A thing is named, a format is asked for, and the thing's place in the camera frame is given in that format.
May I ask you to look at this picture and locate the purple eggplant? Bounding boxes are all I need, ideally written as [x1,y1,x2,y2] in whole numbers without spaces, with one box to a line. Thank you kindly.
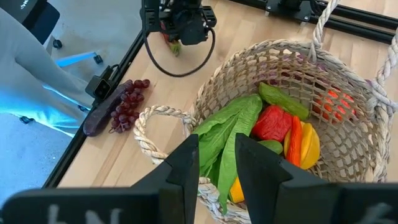
[83,81,131,138]

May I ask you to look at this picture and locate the black gripper loop cable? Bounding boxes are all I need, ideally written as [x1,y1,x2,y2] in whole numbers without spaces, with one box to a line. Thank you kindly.
[143,27,216,78]

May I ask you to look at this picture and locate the black table clamp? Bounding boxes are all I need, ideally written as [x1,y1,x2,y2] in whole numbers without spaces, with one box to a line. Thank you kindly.
[85,65,118,101]

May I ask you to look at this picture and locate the small orange pumpkin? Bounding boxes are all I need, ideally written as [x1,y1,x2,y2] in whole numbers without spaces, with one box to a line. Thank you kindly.
[312,88,358,124]

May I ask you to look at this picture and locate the orange carrot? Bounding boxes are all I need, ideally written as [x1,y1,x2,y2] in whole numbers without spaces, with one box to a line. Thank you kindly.
[285,115,303,168]

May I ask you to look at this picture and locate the bumpy green cucumber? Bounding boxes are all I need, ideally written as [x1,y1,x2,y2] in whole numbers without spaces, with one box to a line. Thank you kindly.
[257,82,311,121]

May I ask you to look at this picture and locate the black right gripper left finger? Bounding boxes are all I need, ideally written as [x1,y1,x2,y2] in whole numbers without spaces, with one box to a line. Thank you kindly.
[0,134,200,224]

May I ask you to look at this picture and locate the woven straw basket rope handles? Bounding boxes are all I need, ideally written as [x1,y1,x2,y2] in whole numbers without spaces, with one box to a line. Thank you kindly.
[132,0,398,224]

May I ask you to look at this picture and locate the black office chair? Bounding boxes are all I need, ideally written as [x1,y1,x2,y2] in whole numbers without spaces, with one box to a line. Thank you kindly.
[0,0,104,68]

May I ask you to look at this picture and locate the red grape bunch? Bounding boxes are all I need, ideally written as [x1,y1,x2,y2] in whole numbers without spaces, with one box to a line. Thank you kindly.
[108,78,151,134]

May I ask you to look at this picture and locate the smooth green lime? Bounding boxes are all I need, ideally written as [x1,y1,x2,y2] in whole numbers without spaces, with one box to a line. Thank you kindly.
[257,139,284,156]

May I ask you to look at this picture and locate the green lettuce leaf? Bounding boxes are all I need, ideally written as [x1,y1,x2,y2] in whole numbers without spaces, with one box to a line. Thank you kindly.
[192,94,264,215]

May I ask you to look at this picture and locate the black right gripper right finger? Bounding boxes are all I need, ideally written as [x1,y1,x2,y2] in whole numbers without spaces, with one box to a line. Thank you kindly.
[235,133,398,224]

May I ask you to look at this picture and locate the red bell pepper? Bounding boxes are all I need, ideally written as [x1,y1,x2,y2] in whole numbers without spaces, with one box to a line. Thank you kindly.
[251,105,294,143]

